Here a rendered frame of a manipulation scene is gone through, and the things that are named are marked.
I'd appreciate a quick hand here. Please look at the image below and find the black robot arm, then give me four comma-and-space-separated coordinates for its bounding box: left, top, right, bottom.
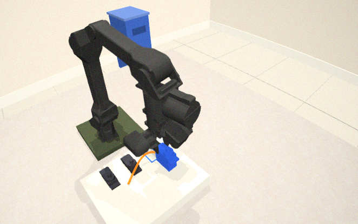
69, 20, 201, 149

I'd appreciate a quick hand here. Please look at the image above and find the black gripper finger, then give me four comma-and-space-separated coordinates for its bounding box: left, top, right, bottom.
149, 141, 160, 154
162, 137, 169, 147

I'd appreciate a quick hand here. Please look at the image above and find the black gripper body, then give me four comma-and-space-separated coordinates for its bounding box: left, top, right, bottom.
123, 108, 169, 157

